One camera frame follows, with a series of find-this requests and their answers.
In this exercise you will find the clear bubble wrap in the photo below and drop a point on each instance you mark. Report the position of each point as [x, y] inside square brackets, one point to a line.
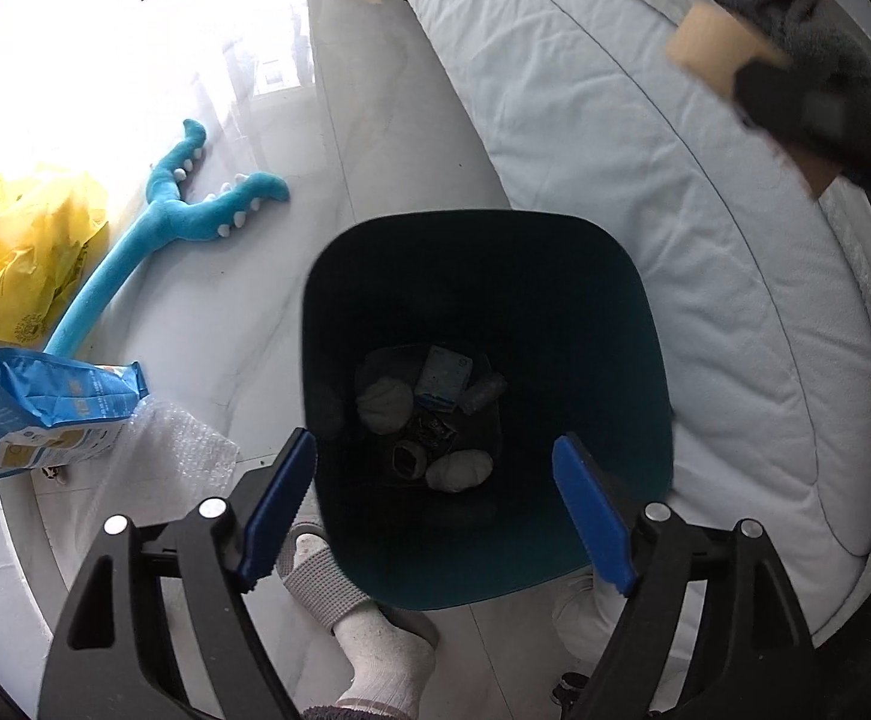
[180, 457]

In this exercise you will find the blue plush toy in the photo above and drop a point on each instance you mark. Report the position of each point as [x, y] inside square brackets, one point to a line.
[173, 217]

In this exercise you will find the person's left foot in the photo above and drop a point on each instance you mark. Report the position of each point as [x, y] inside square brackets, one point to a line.
[383, 660]

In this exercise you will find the dark teal waste bin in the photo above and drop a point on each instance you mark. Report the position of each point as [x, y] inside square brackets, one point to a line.
[555, 315]

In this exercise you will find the grey quilted bed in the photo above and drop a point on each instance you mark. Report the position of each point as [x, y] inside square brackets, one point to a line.
[630, 165]

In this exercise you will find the small blue box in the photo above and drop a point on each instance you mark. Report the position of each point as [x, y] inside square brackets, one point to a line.
[441, 375]

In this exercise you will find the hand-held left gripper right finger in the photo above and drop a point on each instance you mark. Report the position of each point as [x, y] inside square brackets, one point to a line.
[593, 517]

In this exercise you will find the grey crumpled paper wad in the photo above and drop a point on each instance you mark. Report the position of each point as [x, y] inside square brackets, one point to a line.
[459, 471]
[384, 405]

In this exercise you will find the dark round object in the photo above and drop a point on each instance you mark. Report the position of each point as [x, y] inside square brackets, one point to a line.
[409, 459]

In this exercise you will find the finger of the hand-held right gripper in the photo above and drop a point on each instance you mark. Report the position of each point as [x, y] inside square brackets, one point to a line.
[818, 120]

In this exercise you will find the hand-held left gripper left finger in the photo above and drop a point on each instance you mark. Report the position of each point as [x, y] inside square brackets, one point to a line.
[274, 510]

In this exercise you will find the yellow plastic bag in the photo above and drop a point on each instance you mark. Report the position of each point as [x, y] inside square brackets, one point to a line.
[23, 255]

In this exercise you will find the blue white packaging bag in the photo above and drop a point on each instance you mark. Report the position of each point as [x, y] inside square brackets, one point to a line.
[45, 405]

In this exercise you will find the grey plastic wrapper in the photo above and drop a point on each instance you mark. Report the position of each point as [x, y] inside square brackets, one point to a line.
[484, 391]

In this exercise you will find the dark crumpled wrapper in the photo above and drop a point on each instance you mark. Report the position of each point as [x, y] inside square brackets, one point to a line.
[435, 427]

